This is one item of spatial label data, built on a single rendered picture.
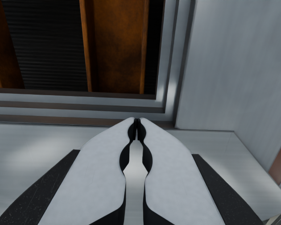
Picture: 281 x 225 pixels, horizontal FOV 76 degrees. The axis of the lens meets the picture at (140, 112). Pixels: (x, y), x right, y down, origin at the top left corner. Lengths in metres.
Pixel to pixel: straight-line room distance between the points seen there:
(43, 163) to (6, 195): 0.06
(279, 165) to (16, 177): 0.26
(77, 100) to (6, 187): 0.11
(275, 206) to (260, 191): 0.03
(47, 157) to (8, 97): 0.06
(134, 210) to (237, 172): 0.11
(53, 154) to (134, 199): 0.09
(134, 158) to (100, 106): 0.05
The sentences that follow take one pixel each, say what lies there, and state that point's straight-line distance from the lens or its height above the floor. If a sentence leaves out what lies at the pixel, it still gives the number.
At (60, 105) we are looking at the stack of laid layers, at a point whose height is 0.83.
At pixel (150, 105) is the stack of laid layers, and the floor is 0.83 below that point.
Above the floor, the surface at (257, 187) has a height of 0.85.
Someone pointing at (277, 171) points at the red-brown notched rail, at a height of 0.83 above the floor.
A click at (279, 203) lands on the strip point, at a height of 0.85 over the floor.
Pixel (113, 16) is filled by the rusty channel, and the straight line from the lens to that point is 0.29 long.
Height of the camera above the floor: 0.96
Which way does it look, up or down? 62 degrees down
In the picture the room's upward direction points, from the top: 180 degrees clockwise
